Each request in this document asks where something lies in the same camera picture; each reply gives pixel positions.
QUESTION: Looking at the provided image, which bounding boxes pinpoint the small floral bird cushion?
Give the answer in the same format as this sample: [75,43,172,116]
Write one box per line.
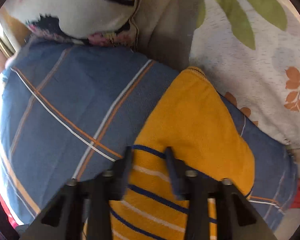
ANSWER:
[4,0,139,47]

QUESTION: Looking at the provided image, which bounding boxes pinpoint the beige window curtain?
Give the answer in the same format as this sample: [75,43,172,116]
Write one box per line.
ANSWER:
[133,0,199,70]

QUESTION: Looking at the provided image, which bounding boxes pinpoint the blue plaid bed sheet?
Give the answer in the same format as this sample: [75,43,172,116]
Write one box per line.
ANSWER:
[0,39,298,230]

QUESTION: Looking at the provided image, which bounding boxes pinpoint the yellow striped knit sweater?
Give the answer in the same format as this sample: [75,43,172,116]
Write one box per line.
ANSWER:
[81,66,256,240]

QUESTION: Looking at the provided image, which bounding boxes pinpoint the white leaf print pillow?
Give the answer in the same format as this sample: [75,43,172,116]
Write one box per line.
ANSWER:
[189,0,300,147]

